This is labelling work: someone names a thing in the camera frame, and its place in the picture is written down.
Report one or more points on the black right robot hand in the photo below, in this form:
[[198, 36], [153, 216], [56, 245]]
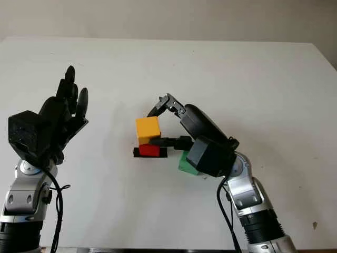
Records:
[[202, 124]]

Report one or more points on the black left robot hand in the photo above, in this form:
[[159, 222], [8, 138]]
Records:
[[60, 113]]

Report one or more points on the green wooden block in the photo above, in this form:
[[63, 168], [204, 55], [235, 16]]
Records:
[[185, 167]]

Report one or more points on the yellow wooden block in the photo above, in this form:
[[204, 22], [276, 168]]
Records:
[[147, 129]]

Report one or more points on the red wooden block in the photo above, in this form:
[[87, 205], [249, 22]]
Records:
[[148, 151]]

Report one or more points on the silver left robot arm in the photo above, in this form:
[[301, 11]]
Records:
[[21, 195]]

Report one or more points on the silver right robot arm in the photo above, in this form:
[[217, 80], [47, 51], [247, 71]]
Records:
[[250, 195]]

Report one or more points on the black tape mark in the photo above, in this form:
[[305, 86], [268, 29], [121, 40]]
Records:
[[163, 153]]

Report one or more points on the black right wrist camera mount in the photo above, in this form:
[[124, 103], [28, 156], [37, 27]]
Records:
[[210, 158]]

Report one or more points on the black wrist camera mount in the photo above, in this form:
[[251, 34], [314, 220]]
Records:
[[210, 158], [29, 134]]

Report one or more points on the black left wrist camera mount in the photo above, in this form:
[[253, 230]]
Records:
[[29, 134]]

